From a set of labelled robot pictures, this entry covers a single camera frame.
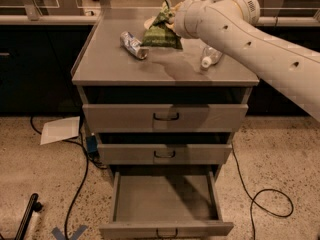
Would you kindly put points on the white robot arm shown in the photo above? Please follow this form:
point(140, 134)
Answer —
point(229, 27)

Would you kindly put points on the black stand leg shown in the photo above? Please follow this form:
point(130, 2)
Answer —
point(33, 206)

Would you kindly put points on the blue power adapter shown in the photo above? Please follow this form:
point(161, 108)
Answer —
point(91, 144)

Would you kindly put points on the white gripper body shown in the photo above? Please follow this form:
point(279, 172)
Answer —
point(180, 20)

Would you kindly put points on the green jalapeno chip bag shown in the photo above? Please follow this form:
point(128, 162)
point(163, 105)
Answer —
point(159, 35)

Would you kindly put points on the grey top drawer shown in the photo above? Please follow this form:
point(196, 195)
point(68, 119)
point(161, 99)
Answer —
point(125, 118)

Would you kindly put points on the grey drawer cabinet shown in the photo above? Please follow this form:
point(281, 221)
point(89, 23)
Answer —
point(108, 74)

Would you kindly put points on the white paper sheet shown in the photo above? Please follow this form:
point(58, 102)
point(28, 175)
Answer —
point(58, 130)

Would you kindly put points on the clear plastic water bottle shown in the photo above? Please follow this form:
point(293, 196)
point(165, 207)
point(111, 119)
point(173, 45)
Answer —
point(209, 57)

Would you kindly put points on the grey bottom drawer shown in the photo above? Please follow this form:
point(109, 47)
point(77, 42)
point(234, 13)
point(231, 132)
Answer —
point(173, 204)

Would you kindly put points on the crushed silver soda can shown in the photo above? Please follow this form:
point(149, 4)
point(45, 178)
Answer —
point(133, 45)

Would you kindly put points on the grey drawer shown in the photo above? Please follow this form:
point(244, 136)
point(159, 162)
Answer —
point(125, 118)
point(162, 154)
point(173, 204)

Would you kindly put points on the white ceramic bowl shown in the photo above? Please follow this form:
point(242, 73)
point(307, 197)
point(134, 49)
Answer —
point(148, 22)

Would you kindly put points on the dark background counter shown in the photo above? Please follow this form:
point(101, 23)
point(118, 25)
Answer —
point(36, 61)

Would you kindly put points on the grey middle drawer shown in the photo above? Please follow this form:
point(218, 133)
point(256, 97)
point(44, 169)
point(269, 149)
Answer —
point(162, 154)

